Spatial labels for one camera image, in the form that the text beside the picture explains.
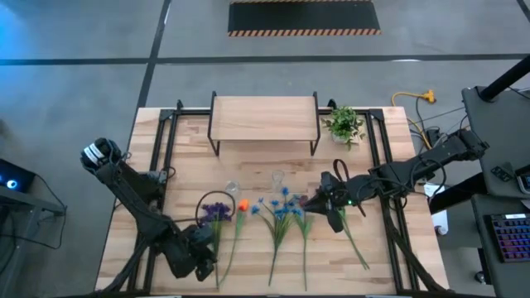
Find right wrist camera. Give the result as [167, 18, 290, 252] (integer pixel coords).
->
[320, 171, 337, 195]

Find yellow extension cord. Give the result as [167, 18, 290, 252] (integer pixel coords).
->
[391, 89, 438, 151]

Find grey desk top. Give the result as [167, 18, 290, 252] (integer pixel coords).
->
[460, 84, 530, 199]

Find black hazard-striped floor mat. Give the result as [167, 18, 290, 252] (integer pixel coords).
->
[226, 0, 383, 38]

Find slim glass vase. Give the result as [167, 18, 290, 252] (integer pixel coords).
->
[271, 169, 287, 194]

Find dark red twin-bud tulip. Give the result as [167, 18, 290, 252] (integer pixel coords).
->
[337, 204, 371, 272]

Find green potted plant white pot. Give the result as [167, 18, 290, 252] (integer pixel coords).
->
[320, 105, 368, 151]

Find backlit computer keyboard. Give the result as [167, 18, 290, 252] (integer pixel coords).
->
[489, 212, 530, 264]

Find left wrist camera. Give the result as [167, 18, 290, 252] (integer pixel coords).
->
[190, 223, 215, 240]

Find white object beside table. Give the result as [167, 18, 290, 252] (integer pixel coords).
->
[422, 183, 451, 237]

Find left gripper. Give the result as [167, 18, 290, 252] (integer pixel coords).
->
[181, 232, 219, 283]

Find dark grey keyboard desk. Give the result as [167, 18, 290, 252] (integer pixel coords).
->
[470, 193, 530, 298]

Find wide ribbed glass jar vase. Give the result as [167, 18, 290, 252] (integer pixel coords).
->
[224, 180, 243, 199]

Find grey side stand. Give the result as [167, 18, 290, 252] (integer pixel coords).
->
[0, 185, 68, 298]

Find black power strip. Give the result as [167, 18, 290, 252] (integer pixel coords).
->
[425, 127, 442, 148]

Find small screen device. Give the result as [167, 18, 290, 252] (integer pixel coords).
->
[514, 164, 530, 195]

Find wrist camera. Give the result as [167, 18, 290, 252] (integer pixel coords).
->
[190, 223, 215, 240]
[320, 171, 337, 195]

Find wooden shelf black metal legs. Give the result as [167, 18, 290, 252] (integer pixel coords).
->
[206, 90, 322, 157]

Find purple artificial flower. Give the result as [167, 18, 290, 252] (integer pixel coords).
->
[198, 201, 234, 290]

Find black diagonal pole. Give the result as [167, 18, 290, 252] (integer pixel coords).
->
[479, 53, 530, 103]

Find black computer blue light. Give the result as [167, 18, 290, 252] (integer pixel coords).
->
[0, 158, 37, 194]

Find small black remote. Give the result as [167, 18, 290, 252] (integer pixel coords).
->
[490, 165, 515, 184]

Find orange artificial tulip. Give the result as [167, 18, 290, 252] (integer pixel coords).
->
[218, 198, 251, 286]

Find blue artificial flower bunch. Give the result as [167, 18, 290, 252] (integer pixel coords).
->
[250, 186, 306, 287]

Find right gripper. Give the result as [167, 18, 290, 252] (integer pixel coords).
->
[303, 176, 366, 234]

